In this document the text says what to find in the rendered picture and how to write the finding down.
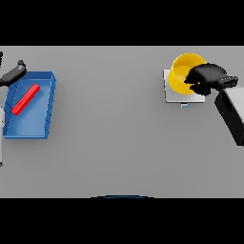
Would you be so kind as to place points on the pale square measuring scale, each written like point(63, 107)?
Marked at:
point(178, 97)

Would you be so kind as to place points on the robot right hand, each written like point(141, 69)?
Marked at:
point(206, 77)

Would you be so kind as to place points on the blue tray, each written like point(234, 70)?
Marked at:
point(30, 111)

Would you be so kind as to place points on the yellow bowl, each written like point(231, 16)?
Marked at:
point(179, 76)

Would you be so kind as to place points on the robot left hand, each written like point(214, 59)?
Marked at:
point(14, 73)

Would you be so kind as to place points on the red beaker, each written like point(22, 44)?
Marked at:
point(25, 99)

